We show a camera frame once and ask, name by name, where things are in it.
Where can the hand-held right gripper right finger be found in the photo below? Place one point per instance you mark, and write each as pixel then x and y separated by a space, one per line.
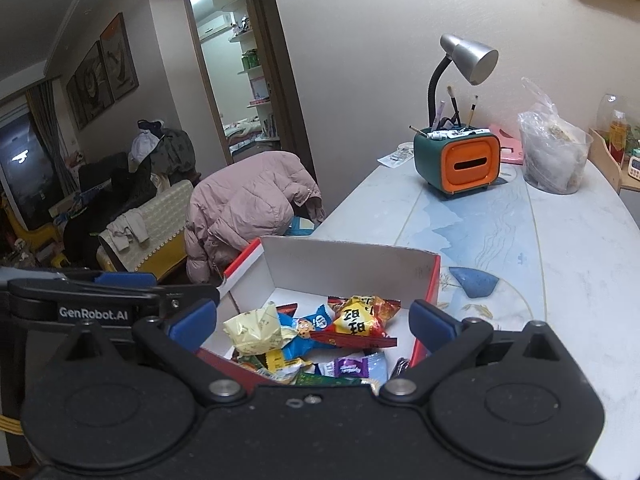
pixel 432 322

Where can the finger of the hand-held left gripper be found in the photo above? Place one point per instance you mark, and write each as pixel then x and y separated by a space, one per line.
pixel 192 294
pixel 125 280

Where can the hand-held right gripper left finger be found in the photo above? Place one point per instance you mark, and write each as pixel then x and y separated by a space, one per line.
pixel 192 320

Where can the small foil candy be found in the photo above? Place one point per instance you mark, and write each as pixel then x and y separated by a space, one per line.
pixel 401 366

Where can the pale yellow snack packet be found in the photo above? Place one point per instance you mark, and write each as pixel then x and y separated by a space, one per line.
pixel 252 332

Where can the light blue snack packet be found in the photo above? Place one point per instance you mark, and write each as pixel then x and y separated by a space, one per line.
pixel 378 366

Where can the red and yellow snack packet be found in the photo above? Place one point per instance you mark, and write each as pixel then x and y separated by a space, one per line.
pixel 357 322

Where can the purple snack packet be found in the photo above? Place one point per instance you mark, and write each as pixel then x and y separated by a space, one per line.
pixel 352 366

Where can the red and white cardboard box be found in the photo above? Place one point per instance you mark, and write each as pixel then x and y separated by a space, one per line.
pixel 340 270

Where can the blue cookie packet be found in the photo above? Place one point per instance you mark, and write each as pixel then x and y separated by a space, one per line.
pixel 312 322

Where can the white cloth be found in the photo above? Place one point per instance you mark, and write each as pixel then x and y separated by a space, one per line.
pixel 127 227

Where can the cream covered sofa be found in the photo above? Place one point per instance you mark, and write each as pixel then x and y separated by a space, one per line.
pixel 160 220

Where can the black coat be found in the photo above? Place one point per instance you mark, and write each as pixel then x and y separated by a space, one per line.
pixel 100 200

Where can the pink puffer jacket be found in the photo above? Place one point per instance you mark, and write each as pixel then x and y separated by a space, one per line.
pixel 245 200

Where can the pile of grey clothes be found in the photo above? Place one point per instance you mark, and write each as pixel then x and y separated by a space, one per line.
pixel 172 152

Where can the orange and green tissue box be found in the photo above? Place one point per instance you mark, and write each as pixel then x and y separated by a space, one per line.
pixel 450 165

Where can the grey curtain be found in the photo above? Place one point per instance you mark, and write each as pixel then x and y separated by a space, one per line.
pixel 50 130

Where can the paper leaflet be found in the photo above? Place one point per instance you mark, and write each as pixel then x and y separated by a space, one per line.
pixel 395 156

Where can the pink pouch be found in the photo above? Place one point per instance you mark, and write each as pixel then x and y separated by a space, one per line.
pixel 510 147

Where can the clear plastic bag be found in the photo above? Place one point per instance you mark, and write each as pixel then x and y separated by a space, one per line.
pixel 552 155

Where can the white pen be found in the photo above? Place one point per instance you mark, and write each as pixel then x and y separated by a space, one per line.
pixel 439 116

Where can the light wooden cabinet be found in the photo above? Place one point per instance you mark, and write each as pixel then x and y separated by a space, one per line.
pixel 600 150

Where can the white digital timer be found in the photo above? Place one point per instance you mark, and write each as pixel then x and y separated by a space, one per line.
pixel 635 166

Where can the orange drink bottle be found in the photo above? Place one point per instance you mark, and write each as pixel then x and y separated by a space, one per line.
pixel 616 135

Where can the silver desk lamp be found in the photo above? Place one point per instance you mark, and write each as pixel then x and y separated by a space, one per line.
pixel 475 60

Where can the dark framed wall picture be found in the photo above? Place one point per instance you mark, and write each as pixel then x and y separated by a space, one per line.
pixel 119 57
pixel 91 85

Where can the wooden door frame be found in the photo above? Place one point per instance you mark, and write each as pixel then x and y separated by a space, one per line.
pixel 280 60

